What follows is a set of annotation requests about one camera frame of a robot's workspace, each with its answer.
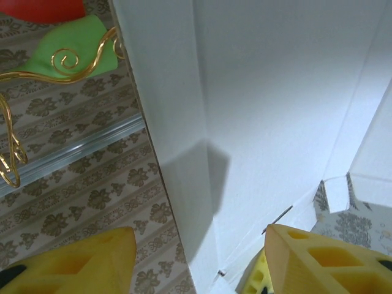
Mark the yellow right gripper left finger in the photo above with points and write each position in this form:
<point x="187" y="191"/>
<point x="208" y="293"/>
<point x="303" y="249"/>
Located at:
<point x="70" y="266"/>

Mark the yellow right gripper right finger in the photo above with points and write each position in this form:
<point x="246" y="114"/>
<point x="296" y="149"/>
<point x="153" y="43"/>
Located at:
<point x="324" y="269"/>

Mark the pink paper box white inside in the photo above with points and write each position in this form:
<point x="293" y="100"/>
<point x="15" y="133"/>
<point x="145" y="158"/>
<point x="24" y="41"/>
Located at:
<point x="275" y="92"/>

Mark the floral table mat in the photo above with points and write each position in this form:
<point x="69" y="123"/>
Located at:
<point x="352" y="226"/>

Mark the red plastic goblet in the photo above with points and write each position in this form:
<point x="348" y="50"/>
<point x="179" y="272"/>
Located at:
<point x="39" y="9"/>

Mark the aluminium extrusion frame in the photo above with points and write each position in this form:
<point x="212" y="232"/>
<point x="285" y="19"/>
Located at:
<point x="76" y="150"/>

